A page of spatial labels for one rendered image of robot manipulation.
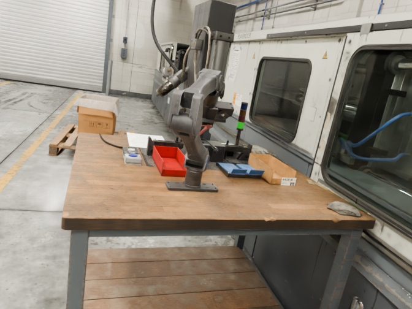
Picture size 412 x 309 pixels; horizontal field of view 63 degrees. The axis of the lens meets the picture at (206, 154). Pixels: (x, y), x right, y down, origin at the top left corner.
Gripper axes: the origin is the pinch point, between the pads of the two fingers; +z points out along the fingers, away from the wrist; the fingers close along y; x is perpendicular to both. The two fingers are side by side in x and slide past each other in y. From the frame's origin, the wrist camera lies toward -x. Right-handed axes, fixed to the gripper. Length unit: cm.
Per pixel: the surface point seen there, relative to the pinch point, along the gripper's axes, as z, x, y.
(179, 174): 15.2, 5.8, -10.6
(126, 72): 495, -49, 806
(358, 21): -44, -72, 34
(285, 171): 15.9, -46.6, -5.9
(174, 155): 26.6, 2.9, 11.1
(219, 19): -25, -13, 50
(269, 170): 12.2, -35.1, -9.3
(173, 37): 382, -180, 860
